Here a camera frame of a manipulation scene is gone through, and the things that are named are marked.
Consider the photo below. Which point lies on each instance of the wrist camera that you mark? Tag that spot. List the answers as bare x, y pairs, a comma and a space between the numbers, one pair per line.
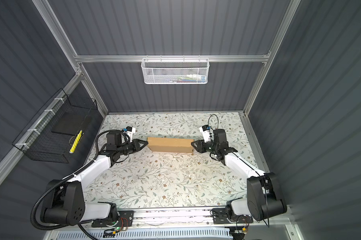
206, 133
130, 131

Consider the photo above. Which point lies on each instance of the yellow marker pen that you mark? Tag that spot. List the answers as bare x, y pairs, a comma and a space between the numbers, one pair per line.
76, 142

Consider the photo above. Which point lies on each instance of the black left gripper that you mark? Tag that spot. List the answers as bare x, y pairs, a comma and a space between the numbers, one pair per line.
136, 145

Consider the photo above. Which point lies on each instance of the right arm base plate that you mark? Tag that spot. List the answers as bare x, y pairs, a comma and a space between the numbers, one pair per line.
223, 216

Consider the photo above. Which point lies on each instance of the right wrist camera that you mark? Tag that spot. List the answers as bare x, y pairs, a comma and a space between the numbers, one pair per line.
206, 133

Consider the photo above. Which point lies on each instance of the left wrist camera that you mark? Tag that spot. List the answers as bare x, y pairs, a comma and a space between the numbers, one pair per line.
130, 131

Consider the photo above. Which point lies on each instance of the white wire mesh basket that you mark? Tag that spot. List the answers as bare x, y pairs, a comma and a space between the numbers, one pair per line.
156, 72

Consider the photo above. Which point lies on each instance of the brown cardboard box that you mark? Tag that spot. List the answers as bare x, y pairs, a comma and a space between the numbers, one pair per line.
170, 145

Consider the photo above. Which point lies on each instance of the white perforated front rail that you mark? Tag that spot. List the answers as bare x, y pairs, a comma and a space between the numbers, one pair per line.
164, 234

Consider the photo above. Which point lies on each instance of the black wire mesh basket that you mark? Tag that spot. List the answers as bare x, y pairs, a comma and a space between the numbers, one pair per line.
50, 136

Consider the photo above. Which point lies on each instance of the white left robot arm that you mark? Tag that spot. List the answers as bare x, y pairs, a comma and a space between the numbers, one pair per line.
63, 202

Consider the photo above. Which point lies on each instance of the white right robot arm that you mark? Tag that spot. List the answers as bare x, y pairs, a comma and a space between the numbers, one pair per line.
264, 198

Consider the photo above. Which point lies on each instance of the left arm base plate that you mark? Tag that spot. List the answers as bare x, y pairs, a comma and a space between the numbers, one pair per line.
120, 219

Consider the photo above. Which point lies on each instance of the items in white basket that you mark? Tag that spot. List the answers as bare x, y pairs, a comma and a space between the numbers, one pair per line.
193, 78

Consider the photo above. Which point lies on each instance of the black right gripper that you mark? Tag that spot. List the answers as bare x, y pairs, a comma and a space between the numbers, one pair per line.
203, 148

